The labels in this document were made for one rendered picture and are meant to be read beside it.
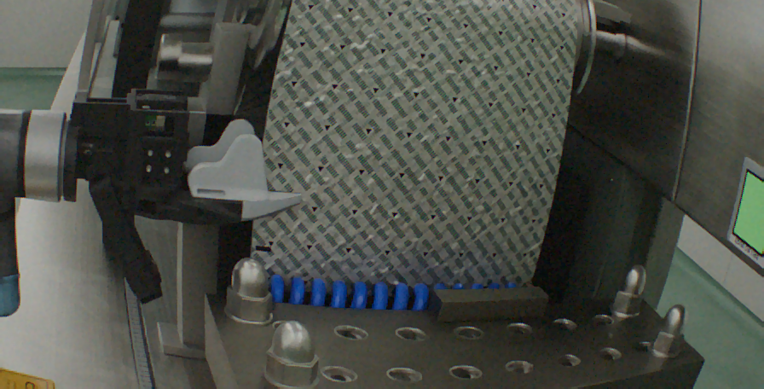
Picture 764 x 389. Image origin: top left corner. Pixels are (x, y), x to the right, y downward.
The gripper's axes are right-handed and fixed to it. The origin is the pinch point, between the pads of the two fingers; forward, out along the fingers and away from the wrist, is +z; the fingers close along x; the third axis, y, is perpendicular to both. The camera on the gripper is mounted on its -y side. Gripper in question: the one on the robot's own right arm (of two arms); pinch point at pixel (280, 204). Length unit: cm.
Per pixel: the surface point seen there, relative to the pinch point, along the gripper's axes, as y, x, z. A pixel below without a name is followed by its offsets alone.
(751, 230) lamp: 7.9, -24.1, 29.4
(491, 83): 10.4, -0.2, 14.0
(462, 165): 4.0, -0.2, 12.7
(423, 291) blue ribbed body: -5.0, -3.0, 10.6
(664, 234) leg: -6, 13, 48
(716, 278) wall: -102, 210, 263
